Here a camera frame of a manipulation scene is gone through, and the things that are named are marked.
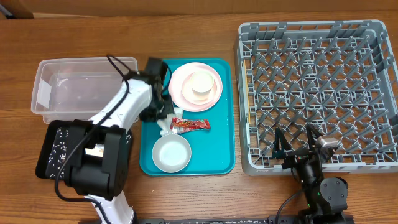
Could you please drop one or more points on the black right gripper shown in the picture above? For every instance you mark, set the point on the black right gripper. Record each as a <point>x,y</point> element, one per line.
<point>277,153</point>

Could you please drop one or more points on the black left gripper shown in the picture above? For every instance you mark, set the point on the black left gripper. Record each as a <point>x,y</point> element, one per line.
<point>146,115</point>

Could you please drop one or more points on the white napkin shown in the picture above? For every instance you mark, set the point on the white napkin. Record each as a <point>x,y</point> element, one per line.
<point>164,124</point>

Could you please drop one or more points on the red snack wrapper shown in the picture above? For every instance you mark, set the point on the red snack wrapper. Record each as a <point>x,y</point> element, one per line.
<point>180,125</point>

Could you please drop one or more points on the pale green cup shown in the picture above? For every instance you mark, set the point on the pale green cup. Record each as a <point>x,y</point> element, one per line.
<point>201,82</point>

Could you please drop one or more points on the small grey bowl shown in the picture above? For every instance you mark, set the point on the small grey bowl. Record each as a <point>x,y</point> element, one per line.
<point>171,153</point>

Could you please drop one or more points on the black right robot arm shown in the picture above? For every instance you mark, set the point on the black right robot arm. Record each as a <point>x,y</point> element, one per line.
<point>326,197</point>

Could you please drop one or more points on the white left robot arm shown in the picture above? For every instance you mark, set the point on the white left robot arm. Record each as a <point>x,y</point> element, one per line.
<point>98,150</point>

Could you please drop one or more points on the grey dishwasher rack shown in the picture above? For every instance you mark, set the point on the grey dishwasher rack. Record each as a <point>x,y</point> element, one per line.
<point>340,76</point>

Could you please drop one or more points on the large pink plate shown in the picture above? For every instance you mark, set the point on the large pink plate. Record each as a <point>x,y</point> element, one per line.
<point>177,78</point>

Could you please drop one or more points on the teal plastic tray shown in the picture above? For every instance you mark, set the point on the teal plastic tray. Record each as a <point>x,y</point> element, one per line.
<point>213,151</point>

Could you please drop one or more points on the clear plastic bin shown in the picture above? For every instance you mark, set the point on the clear plastic bin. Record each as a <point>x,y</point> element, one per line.
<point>77,88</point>

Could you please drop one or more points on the wooden chopstick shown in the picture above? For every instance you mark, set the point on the wooden chopstick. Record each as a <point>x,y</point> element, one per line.
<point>247,91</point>

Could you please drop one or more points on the black tray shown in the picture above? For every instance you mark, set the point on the black tray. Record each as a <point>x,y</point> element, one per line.
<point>53,149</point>

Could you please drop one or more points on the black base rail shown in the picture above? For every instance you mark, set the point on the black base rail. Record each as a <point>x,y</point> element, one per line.
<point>236,221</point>

